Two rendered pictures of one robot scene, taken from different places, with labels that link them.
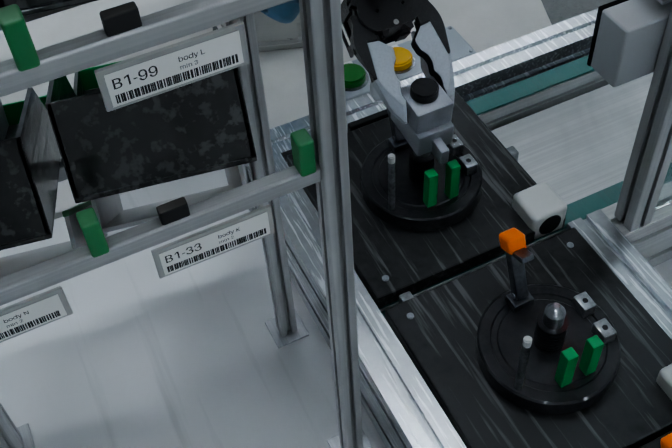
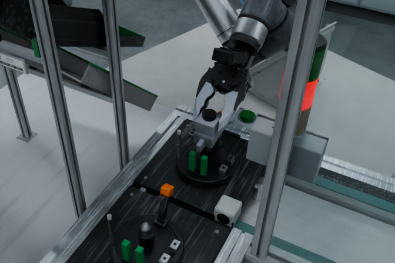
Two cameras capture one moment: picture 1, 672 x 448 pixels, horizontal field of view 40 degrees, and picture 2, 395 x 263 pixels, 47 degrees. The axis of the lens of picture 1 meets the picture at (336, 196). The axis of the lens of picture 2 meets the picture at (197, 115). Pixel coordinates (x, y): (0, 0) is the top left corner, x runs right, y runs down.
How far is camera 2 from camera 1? 0.67 m
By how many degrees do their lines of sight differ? 35
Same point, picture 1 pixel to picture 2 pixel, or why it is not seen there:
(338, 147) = (45, 51)
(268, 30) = (263, 90)
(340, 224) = (56, 94)
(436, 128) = (204, 135)
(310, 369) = not seen: hidden behind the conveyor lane
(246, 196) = (16, 49)
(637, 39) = (257, 138)
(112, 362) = (76, 140)
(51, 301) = not seen: outside the picture
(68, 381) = not seen: hidden behind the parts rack
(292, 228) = (151, 140)
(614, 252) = (233, 255)
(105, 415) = (53, 150)
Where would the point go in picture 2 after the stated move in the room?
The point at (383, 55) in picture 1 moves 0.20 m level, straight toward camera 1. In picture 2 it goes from (207, 90) to (124, 124)
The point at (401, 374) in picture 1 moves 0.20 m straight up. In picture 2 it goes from (103, 208) to (92, 137)
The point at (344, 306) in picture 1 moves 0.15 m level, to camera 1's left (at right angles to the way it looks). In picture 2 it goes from (65, 140) to (30, 101)
